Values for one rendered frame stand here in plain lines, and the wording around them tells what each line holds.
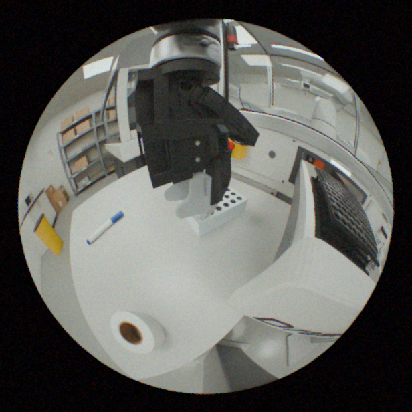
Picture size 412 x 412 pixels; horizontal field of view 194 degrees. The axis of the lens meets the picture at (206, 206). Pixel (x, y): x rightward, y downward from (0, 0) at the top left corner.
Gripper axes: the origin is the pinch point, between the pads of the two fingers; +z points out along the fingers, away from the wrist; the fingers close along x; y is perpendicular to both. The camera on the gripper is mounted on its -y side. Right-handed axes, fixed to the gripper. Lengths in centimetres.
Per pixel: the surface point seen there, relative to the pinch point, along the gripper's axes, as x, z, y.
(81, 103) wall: -370, -179, 157
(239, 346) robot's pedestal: 59, 80, 11
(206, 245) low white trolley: 3.4, 5.3, 1.8
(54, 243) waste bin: -117, 63, 205
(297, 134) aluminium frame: 3.7, -14.8, -25.9
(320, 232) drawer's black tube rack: 16.1, -5.8, -5.4
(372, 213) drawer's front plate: 38, -9, -34
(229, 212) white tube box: 1.4, 2.4, -4.9
